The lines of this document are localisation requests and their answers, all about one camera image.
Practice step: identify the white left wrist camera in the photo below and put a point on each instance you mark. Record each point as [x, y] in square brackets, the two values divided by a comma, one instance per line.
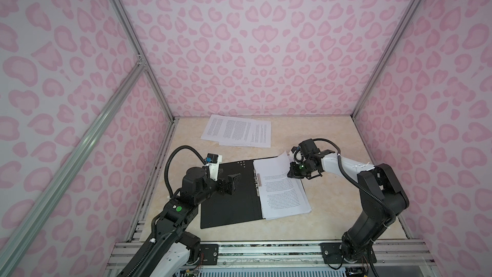
[213, 164]

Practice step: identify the aluminium frame left post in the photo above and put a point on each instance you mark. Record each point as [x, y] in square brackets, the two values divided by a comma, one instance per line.
[132, 37]

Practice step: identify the white text sheet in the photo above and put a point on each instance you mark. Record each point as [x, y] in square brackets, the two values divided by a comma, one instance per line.
[272, 174]

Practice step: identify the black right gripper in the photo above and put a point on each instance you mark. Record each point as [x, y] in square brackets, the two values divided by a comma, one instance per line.
[294, 173]

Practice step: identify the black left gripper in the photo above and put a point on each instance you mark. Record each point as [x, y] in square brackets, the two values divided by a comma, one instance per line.
[230, 188]

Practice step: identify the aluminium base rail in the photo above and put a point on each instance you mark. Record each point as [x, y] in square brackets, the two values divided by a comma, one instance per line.
[393, 257]

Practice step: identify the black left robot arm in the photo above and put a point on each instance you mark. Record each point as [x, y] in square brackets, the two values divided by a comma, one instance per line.
[169, 246]

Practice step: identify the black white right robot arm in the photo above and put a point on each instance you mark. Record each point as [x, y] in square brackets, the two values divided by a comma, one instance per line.
[382, 197]

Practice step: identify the aluminium frame diagonal bar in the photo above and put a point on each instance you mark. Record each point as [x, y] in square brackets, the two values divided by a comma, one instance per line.
[34, 221]

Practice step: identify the aluminium frame post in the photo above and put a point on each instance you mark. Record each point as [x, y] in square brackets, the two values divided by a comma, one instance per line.
[132, 37]
[400, 30]

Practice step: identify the aluminium frame right post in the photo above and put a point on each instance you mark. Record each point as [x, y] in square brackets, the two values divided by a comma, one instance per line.
[400, 30]

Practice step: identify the red black folder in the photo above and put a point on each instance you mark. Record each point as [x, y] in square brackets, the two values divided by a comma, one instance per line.
[241, 207]

